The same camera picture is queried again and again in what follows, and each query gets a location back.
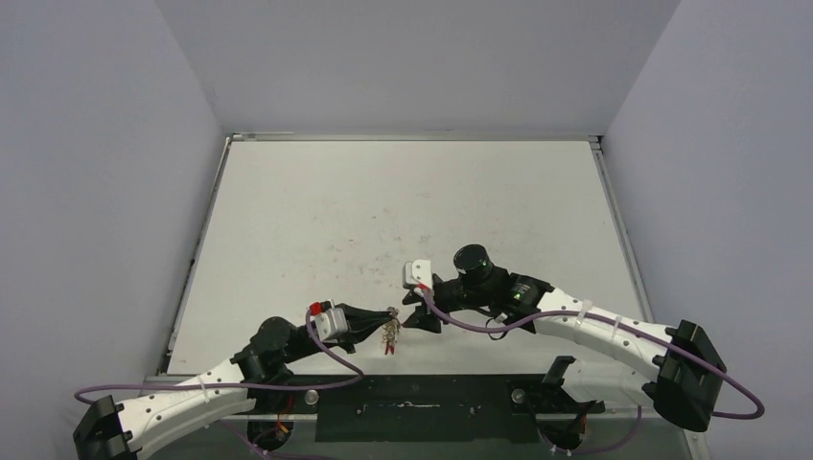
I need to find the steel key organizer ring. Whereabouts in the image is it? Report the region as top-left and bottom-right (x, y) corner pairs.
(380, 308), (403, 357)

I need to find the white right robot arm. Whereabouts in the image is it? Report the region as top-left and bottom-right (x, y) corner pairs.
(402, 244), (726, 432)

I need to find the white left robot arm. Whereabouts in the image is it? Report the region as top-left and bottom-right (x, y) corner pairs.
(72, 301), (398, 459)

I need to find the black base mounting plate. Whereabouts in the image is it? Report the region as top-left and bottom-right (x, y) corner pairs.
(246, 374), (605, 444)

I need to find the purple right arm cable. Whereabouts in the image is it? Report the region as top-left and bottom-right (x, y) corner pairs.
(419, 286), (766, 422)

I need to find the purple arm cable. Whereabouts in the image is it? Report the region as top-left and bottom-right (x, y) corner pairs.
(419, 286), (766, 422)
(73, 308), (365, 405)

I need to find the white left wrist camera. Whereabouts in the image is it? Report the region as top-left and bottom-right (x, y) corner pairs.
(309, 300), (349, 342)

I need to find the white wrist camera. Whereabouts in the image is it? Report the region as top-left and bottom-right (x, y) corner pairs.
(402, 259), (434, 290)
(309, 300), (349, 342)

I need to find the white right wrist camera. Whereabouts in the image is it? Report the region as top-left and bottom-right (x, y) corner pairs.
(402, 259), (434, 290)

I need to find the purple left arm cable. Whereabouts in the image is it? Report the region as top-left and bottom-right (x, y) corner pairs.
(73, 308), (365, 405)

